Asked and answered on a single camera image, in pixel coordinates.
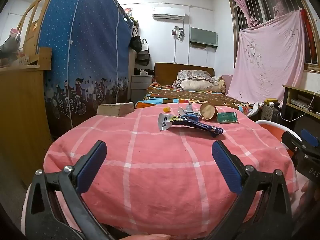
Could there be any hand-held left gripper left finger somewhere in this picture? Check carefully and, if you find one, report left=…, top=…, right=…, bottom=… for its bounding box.
left=24, top=140, right=114, bottom=240

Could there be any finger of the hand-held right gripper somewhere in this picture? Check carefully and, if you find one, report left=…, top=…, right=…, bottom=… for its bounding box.
left=281, top=131, right=304, bottom=153
left=300, top=129, right=320, bottom=149

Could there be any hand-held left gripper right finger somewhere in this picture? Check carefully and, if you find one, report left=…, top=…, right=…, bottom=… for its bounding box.
left=207, top=140, right=293, bottom=240

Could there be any orange white trash bin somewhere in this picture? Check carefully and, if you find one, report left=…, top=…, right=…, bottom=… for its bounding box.
left=255, top=120, right=302, bottom=158

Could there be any green cigarette box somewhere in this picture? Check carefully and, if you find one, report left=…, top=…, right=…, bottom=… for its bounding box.
left=216, top=112, right=238, bottom=124

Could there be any blue snack wrapper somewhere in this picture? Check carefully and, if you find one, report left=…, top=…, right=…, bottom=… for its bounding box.
left=172, top=114, right=224, bottom=138

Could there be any brown paper cup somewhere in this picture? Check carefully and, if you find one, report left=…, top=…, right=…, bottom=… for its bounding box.
left=200, top=102, right=217, bottom=121

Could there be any grey squeezed tube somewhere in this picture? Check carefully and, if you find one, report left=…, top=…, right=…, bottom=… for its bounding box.
left=185, top=102, right=201, bottom=117

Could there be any white printed plastic packet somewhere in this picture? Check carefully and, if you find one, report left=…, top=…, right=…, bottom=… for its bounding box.
left=157, top=112, right=180, bottom=131

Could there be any person's right hand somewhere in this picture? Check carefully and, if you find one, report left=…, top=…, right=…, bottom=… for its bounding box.
left=293, top=181, right=318, bottom=221

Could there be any person's left hand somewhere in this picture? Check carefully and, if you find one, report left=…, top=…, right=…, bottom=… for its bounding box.
left=110, top=234, right=172, bottom=240

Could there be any stack of papers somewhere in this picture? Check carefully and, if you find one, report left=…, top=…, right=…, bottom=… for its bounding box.
left=290, top=97, right=313, bottom=110

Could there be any patterned handbag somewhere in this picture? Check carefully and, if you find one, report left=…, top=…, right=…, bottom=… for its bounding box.
left=261, top=104, right=274, bottom=122

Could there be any wooden desk shelf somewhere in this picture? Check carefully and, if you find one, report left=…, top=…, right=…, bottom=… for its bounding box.
left=282, top=84, right=320, bottom=125

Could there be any old thick book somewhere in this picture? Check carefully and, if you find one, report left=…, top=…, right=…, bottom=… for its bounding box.
left=97, top=102, right=134, bottom=117

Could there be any pink plaid blanket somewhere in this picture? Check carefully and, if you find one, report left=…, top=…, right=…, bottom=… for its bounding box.
left=21, top=102, right=300, bottom=240

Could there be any pink fleece clothing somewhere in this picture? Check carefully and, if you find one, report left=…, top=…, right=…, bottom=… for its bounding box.
left=21, top=187, right=33, bottom=233

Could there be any colourful printed bedsheet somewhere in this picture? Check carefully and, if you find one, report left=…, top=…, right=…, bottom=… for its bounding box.
left=135, top=84, right=260, bottom=117

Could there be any pink hanging sheet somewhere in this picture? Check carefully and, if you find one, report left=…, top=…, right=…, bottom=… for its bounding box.
left=226, top=10, right=306, bottom=104

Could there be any wooden cabinet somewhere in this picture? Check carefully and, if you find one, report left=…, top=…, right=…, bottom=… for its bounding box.
left=0, top=47, right=54, bottom=188

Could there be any cream pillow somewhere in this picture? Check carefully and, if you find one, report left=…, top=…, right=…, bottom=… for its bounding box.
left=175, top=79, right=222, bottom=93

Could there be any grey nightstand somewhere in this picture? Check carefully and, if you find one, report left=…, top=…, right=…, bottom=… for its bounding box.
left=131, top=75, right=153, bottom=103

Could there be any floral pillow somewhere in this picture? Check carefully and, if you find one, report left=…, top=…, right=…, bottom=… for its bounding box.
left=177, top=70, right=213, bottom=83

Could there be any wooden bed headboard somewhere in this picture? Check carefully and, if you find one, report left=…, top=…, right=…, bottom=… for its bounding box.
left=154, top=62, right=215, bottom=85

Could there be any white and dark tote bag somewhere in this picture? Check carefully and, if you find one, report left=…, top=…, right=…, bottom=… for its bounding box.
left=136, top=39, right=151, bottom=67

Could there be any blue printed wardrobe cover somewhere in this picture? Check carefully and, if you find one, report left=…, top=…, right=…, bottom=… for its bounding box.
left=37, top=0, right=133, bottom=135

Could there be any black handbag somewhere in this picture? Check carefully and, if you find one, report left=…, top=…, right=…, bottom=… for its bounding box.
left=129, top=27, right=142, bottom=52

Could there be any grey plush toy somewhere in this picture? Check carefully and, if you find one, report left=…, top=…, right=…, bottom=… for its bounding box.
left=0, top=29, right=22, bottom=60

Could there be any pink curtain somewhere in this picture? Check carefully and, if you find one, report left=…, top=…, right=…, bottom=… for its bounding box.
left=224, top=0, right=260, bottom=28

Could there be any white air conditioner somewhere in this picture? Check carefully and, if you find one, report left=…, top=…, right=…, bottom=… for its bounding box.
left=152, top=6, right=186, bottom=20

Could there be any white cable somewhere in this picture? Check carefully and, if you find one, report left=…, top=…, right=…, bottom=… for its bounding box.
left=279, top=91, right=318, bottom=122

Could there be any green covered wall screen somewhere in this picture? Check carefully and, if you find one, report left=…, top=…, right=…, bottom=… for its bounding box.
left=189, top=27, right=218, bottom=48

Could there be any white wall-mounted device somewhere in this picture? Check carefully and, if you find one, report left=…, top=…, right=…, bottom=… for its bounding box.
left=171, top=26, right=185, bottom=40

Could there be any curved wooden frame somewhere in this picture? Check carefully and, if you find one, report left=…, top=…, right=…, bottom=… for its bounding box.
left=16, top=0, right=57, bottom=55

